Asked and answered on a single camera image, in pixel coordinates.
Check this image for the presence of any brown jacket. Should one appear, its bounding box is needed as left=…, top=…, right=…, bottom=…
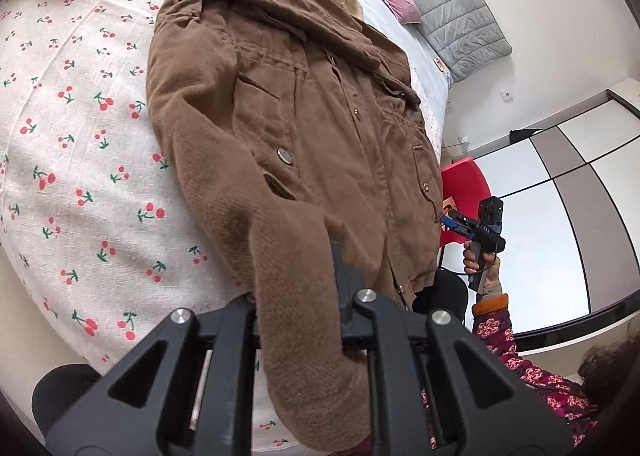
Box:
left=146, top=0, right=442, bottom=453

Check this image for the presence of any floral sleeve right forearm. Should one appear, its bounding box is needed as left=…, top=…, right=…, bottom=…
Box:
left=418, top=292, right=601, bottom=452

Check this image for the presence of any person right hand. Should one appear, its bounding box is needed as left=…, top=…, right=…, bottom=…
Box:
left=463, top=240, right=502, bottom=300

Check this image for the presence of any red plastic stool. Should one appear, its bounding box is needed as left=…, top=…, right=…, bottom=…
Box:
left=439, top=158, right=491, bottom=247

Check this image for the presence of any white grey wardrobe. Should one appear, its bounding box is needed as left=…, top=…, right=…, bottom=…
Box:
left=475, top=78, right=639, bottom=352

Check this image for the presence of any light blue bed sheet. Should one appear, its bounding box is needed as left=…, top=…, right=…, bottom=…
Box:
left=358, top=0, right=451, bottom=159

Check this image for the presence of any orange white label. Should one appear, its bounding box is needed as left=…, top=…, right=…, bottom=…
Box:
left=433, top=56, right=449, bottom=74

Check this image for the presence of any cherry print blanket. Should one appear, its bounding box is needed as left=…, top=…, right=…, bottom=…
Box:
left=1, top=0, right=246, bottom=372

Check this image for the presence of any grey quilted headboard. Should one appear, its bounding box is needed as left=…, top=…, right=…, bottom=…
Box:
left=413, top=0, right=512, bottom=81

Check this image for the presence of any wall socket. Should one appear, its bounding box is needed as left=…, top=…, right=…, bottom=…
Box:
left=501, top=90, right=513, bottom=103

